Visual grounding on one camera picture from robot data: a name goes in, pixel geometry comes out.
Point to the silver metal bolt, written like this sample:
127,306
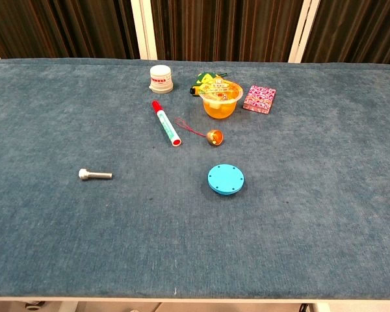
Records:
94,175

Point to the blue round plastic disc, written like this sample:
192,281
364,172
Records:
226,179

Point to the red capped white marker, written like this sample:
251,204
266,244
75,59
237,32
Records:
165,124

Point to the blue velvet table cloth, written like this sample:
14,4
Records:
195,211

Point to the orange fruit jelly cup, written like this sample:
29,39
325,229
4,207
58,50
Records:
221,100

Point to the white plastic jar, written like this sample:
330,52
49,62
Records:
161,79

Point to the pink patterned small box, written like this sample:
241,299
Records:
259,98

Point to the white table frame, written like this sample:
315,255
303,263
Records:
195,304

